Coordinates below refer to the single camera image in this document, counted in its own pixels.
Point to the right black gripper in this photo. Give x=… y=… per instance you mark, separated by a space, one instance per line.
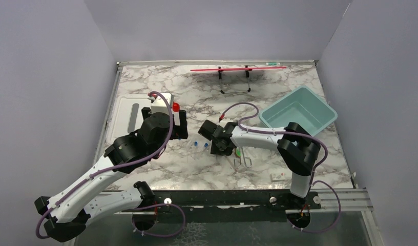
x=215 y=150

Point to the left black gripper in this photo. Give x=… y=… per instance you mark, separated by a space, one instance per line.
x=180 y=131

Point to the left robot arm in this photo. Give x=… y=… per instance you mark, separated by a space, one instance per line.
x=66 y=215

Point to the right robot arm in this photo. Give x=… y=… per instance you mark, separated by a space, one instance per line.
x=298 y=149

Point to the red-capped wash bottle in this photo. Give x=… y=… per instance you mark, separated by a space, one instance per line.
x=176 y=108

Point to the white plastic lid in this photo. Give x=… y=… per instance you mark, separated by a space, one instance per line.
x=127 y=116

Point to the metal scissors forceps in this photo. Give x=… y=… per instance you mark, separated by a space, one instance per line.
x=244 y=161

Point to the small white label box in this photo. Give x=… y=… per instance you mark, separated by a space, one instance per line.
x=277 y=177

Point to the teal plastic bin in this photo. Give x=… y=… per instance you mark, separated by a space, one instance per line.
x=301 y=106

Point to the red rod on stand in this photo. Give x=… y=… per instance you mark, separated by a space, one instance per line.
x=237 y=69

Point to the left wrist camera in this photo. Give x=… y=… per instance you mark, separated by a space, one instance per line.
x=158 y=105

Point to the black wire stand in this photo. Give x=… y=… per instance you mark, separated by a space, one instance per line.
x=232 y=85

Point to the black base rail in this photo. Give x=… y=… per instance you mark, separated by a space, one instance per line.
x=204 y=206

